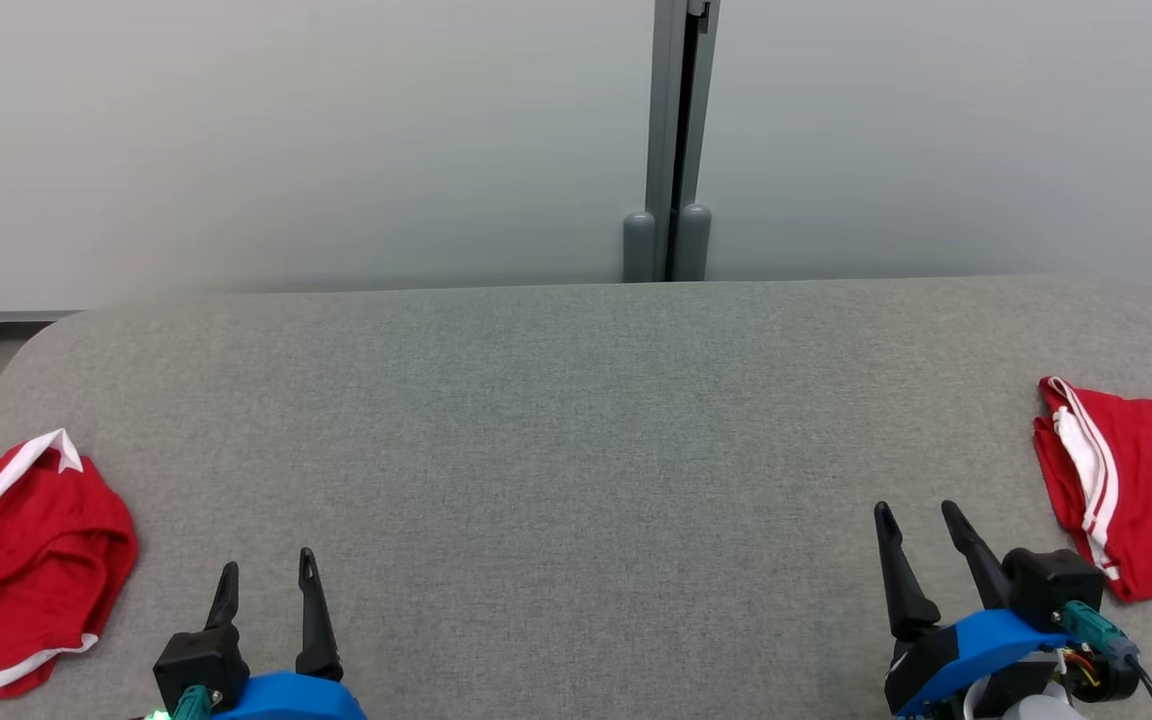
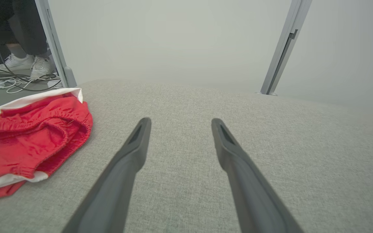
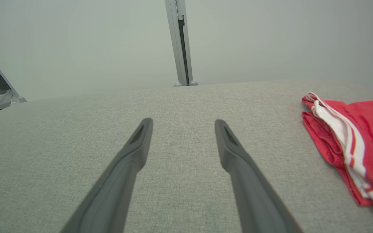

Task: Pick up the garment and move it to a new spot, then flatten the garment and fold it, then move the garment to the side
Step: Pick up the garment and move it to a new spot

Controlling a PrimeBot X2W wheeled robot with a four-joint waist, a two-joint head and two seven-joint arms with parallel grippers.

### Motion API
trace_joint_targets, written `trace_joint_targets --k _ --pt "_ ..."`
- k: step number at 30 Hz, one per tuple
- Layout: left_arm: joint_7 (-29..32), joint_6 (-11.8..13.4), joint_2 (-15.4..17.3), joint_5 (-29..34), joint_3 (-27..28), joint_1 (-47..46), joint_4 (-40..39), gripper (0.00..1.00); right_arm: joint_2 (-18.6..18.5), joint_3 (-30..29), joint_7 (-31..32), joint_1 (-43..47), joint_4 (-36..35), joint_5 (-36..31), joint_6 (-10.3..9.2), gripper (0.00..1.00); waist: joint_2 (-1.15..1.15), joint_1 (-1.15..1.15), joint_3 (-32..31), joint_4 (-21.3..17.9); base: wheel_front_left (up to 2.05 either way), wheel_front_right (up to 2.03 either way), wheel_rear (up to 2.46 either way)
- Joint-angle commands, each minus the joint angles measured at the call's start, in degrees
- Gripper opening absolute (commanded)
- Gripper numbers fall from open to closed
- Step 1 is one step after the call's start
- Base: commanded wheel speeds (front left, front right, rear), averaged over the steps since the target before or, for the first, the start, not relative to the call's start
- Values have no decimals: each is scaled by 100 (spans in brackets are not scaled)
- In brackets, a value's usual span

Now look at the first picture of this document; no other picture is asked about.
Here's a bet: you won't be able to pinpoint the red white-trimmed shorts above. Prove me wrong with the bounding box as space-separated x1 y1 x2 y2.
0 429 140 703

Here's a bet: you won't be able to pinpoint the grey partition post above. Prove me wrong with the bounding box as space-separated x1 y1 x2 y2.
644 0 721 284

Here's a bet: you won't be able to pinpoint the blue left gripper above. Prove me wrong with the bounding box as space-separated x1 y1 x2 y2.
203 547 369 720

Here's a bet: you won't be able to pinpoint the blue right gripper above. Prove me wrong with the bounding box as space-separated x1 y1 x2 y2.
872 500 1073 718

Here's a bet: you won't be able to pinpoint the red Bulls jersey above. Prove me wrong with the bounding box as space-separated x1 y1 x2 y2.
1032 376 1152 604

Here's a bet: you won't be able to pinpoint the teal right camera connector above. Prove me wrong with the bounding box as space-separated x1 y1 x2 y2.
1060 599 1143 670

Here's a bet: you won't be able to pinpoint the grey post foot cap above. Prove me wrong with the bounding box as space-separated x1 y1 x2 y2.
622 210 658 284
674 203 713 282

